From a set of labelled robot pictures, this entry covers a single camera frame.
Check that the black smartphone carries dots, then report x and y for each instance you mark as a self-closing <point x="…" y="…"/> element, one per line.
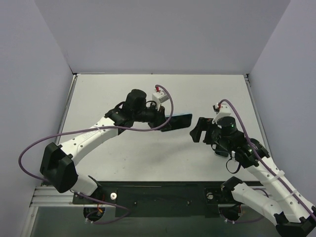
<point x="181" y="121"/>
<point x="221" y="153"/>

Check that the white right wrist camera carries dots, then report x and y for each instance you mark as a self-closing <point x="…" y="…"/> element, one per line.
<point x="221" y="110"/>

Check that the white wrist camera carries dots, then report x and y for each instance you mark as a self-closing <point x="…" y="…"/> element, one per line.
<point x="221" y="110"/>
<point x="159" y="97"/>

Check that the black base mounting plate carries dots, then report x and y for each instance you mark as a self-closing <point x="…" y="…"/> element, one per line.
<point x="168" y="199"/>

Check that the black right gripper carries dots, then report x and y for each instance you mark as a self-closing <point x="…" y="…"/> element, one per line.
<point x="207" y="131"/>

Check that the aluminium frame rail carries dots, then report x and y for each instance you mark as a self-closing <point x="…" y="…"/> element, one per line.
<point x="47" y="196"/>

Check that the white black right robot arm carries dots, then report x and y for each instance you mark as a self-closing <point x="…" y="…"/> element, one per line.
<point x="291" y="213"/>

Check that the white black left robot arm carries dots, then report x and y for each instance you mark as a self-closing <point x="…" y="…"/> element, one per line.
<point x="59" y="161"/>

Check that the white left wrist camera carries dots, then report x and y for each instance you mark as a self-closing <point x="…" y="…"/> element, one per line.
<point x="159" y="97"/>

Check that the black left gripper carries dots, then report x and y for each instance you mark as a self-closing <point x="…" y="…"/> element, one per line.
<point x="159" y="118"/>

